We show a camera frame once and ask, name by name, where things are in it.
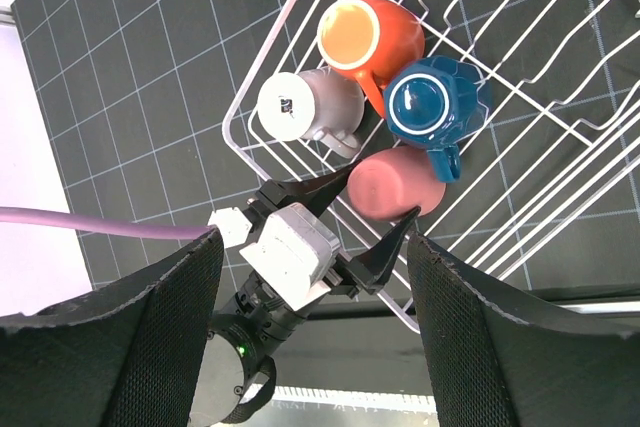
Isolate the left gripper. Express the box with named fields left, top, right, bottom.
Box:
left=244, top=160, right=420, bottom=311

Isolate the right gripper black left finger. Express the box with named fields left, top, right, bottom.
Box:
left=1, top=228, right=224, bottom=426

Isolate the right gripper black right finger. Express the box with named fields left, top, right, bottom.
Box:
left=407, top=234, right=639, bottom=426

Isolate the pink cup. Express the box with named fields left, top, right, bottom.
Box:
left=347, top=145, right=446, bottom=221

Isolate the blue mug cream inside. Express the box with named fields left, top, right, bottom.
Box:
left=384, top=55, right=493, bottom=183

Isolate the orange mug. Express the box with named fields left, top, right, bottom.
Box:
left=316, top=0, right=426, bottom=118

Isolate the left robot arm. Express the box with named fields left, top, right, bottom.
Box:
left=200, top=165, right=420, bottom=424

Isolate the black gridded table mat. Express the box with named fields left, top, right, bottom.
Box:
left=13, top=0, right=639, bottom=289

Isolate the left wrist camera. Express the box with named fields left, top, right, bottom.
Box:
left=240, top=203, right=341, bottom=311

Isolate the slotted cable duct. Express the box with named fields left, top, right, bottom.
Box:
left=271, top=386, right=437, bottom=414

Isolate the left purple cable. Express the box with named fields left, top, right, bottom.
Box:
left=0, top=205, right=251, bottom=248

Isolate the white wire dish rack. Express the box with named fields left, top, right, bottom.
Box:
left=222, top=0, right=640, bottom=334

